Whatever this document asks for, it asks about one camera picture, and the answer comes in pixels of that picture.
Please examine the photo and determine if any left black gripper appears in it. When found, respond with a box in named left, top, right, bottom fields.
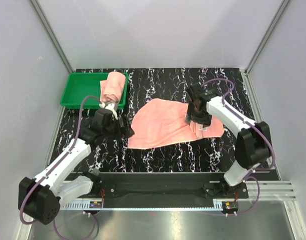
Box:
left=103, top=115, right=134, bottom=142

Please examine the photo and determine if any pink towel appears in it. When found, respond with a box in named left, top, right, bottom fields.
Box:
left=127, top=98, right=224, bottom=150
left=100, top=71, right=126, bottom=104

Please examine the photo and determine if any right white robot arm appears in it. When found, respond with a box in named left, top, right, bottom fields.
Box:
left=186, top=83, right=275, bottom=198

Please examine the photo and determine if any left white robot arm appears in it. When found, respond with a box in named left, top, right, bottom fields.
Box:
left=18, top=108, right=134, bottom=225

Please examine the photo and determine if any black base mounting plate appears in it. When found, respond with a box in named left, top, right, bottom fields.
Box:
left=80, top=172, right=248, bottom=199

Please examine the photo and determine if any green plastic tray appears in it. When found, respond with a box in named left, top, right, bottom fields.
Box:
left=60, top=72, right=129, bottom=110

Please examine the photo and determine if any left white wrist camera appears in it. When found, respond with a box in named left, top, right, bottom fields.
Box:
left=99, top=102, right=118, bottom=120

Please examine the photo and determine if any front aluminium rail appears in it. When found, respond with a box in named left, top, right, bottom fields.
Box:
left=61, top=179, right=296, bottom=211

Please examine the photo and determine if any right aluminium frame post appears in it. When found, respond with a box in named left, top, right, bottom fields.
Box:
left=245, top=0, right=292, bottom=76

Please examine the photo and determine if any aluminium frame post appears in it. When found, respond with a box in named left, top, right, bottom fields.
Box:
left=28, top=0, right=74, bottom=73
left=245, top=0, right=292, bottom=76

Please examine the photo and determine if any left aluminium frame post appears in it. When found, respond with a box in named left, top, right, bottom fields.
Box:
left=28, top=0, right=74, bottom=73

